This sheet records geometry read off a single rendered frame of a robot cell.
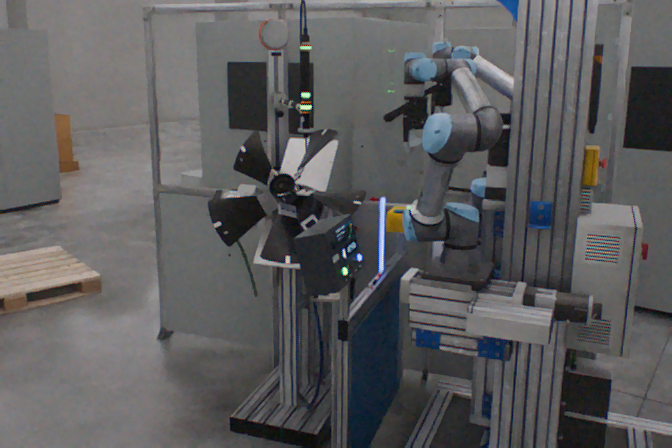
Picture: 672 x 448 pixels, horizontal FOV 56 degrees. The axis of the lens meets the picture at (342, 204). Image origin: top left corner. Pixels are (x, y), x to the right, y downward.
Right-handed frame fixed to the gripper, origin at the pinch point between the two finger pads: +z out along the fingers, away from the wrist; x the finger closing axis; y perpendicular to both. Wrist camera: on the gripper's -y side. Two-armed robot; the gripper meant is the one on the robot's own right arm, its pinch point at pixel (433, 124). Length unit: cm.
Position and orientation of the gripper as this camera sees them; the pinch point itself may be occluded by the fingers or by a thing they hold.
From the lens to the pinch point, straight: 287.2
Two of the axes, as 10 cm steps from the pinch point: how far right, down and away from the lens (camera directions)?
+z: -0.1, 9.7, 2.2
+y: 9.5, 0.8, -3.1
